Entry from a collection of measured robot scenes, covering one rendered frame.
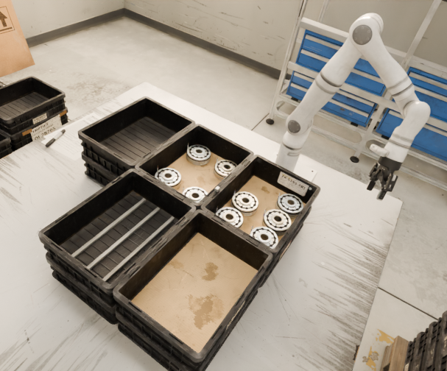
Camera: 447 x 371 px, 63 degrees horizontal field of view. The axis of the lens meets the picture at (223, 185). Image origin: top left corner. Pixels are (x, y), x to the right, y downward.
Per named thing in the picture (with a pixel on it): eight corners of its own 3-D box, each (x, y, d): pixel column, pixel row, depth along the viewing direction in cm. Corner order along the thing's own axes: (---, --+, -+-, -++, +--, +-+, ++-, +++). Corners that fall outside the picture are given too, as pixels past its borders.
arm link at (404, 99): (424, 111, 126) (403, 78, 123) (434, 115, 117) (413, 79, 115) (405, 123, 128) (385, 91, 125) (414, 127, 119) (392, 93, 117)
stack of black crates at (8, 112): (45, 132, 257) (32, 74, 226) (76, 150, 249) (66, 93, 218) (-7, 160, 231) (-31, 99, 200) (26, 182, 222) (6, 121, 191)
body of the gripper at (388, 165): (408, 163, 123) (395, 187, 126) (396, 155, 131) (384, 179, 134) (388, 157, 122) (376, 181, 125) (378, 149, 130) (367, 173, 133)
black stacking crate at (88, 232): (132, 190, 140) (132, 168, 132) (194, 230, 131) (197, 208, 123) (43, 257, 114) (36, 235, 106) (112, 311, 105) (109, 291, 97)
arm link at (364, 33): (412, 86, 113) (416, 77, 118) (367, 12, 108) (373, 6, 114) (384, 101, 119) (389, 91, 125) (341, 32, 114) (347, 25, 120)
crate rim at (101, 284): (132, 171, 133) (132, 166, 132) (197, 212, 124) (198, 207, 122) (36, 238, 107) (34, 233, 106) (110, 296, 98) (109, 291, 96)
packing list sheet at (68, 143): (90, 111, 190) (90, 110, 190) (124, 129, 184) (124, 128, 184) (37, 140, 169) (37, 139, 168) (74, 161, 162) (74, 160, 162)
